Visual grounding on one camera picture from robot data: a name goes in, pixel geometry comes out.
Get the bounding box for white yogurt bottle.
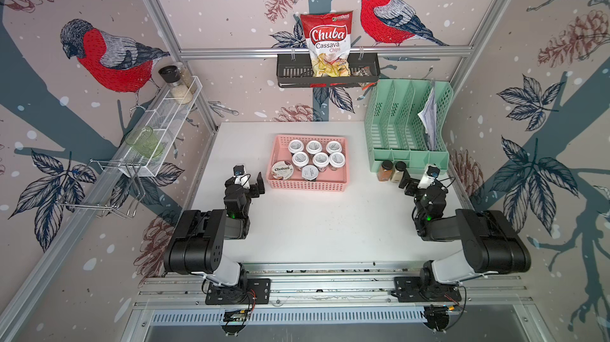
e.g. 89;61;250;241
305;140;323;156
329;151;346;171
326;140;342;155

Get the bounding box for white wire wall shelf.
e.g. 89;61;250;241
119;77;203;177

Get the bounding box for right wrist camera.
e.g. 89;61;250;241
418;164;441;190

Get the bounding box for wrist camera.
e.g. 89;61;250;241
418;164;441;190
233;164;251;189

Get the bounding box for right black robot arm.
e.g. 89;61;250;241
399;165;532;291

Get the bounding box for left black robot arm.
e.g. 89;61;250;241
163;171;265;290

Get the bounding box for green yogurt cup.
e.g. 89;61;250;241
301;165;319;182
312;152;330;172
288;140;305;155
292;151;310;171

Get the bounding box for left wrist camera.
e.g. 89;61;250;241
233;164;251;189

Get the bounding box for wire rack hanger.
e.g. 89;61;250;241
54;159;146;219

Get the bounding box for red Chuba chips bag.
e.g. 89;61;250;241
300;11;353;76

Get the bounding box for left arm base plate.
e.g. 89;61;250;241
204;278;271;305

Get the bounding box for Chobani yogurt cup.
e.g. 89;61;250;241
271;160;295;181

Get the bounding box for orange spice bottle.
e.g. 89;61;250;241
376;159;394;182

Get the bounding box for pink plastic basket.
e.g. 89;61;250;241
265;134;349;192

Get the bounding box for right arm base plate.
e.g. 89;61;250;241
391;276;462;304

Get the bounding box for beige spice bottle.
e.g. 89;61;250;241
390;160;407;183

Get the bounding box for black lid spice jar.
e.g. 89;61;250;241
158;65;193;105

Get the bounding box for black wire wall basket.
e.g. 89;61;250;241
276;53;380;88

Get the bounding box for green glass cup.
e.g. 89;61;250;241
125;126;164;159

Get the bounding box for papers in organizer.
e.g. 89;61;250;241
418;84;437;151

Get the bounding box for green plastic file organizer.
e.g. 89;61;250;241
365;79;454;175

